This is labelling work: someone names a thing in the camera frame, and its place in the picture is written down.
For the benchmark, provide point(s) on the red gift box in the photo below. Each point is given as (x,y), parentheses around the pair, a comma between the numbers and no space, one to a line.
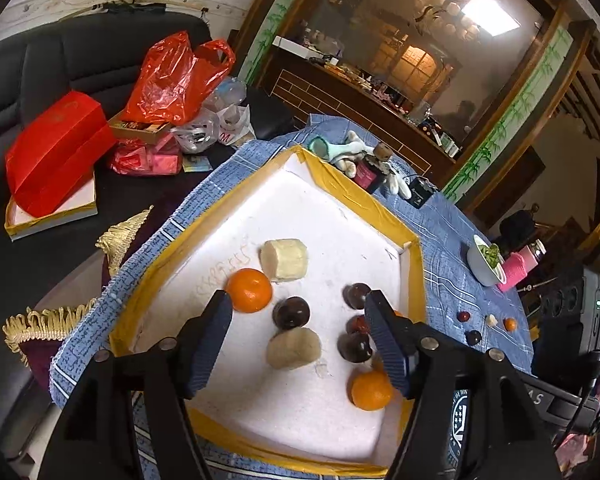
(54,156)

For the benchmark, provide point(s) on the dark plum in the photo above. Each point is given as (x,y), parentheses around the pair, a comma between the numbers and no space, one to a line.
(354,295)
(473,337)
(355,347)
(291,313)

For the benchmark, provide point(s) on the wooden sideboard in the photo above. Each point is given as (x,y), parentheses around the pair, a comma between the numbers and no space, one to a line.
(308,88)

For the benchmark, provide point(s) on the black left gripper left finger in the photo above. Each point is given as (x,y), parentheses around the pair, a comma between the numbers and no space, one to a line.
(202,339)

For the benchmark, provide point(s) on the green lettuce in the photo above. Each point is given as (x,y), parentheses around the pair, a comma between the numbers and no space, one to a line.
(491,253)

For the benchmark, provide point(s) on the black sofa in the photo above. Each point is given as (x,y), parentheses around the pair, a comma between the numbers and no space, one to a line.
(99,55)

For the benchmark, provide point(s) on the white bowl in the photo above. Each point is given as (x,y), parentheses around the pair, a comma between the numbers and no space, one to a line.
(482,272)

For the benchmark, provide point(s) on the black jar pink label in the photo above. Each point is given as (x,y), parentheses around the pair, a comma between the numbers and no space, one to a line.
(370,173)

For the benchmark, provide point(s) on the clear plastic bags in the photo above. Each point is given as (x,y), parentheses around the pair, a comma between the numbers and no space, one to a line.
(224,118)

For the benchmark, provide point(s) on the dark plum front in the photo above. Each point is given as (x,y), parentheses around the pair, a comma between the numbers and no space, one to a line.
(355,347)

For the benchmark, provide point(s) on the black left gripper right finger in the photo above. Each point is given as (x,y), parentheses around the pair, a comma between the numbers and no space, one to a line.
(393,338)

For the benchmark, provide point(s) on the beige round peeled fruit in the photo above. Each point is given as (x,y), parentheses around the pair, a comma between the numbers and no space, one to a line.
(293,349)

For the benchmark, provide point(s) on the red plastic bag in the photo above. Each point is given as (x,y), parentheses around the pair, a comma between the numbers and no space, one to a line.
(176,78)

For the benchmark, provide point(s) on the black box with cables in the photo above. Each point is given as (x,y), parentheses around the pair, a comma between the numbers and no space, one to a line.
(422,189)

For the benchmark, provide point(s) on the white cylindrical yam piece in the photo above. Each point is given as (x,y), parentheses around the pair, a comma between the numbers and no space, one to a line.
(284,260)

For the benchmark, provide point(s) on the small far tangerine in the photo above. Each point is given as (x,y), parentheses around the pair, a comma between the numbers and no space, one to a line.
(510,324)

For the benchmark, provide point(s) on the red date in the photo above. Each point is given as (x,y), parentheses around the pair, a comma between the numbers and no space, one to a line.
(357,325)
(463,316)

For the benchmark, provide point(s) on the white cloth gloves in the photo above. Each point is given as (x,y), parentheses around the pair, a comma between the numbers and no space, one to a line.
(346,155)

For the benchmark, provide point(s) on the pink bottle with sleeve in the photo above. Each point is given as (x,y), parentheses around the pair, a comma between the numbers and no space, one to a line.
(518,264)

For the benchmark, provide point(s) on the orange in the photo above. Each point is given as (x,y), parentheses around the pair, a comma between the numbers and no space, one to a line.
(377,363)
(250,290)
(371,391)

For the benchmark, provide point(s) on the white foam tray yellow tape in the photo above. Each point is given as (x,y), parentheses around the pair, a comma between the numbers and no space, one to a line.
(299,419)

